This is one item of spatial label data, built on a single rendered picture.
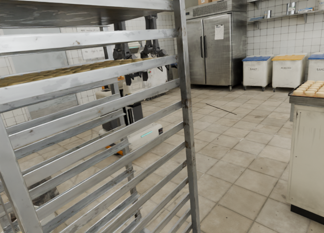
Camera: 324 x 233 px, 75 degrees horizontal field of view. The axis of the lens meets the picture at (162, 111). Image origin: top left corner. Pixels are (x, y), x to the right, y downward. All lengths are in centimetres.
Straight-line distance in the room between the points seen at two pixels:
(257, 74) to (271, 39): 96
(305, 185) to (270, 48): 440
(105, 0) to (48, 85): 26
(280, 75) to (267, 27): 128
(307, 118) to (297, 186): 50
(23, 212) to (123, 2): 55
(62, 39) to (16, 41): 9
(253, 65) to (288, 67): 71
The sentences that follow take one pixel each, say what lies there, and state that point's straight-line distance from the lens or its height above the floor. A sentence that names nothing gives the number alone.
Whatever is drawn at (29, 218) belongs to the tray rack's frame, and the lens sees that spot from 54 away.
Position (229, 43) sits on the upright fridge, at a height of 112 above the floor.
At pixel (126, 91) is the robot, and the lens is 250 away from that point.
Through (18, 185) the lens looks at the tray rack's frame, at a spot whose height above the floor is 107.
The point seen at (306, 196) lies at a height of 20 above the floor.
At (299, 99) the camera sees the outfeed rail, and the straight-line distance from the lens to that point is 156.
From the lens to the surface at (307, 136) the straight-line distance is 161.
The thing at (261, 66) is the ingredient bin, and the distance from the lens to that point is 522.
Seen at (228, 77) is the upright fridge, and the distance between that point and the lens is 525.
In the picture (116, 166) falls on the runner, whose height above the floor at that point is 96.
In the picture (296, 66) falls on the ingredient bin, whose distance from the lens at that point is 505.
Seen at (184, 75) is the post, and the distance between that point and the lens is 81.
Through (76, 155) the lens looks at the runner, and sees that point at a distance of 57.
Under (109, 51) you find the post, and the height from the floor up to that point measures 128.
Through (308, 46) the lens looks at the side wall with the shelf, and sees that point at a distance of 564.
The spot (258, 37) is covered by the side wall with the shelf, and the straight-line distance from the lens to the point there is 589.
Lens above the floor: 129
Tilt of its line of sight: 18 degrees down
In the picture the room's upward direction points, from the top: 7 degrees counter-clockwise
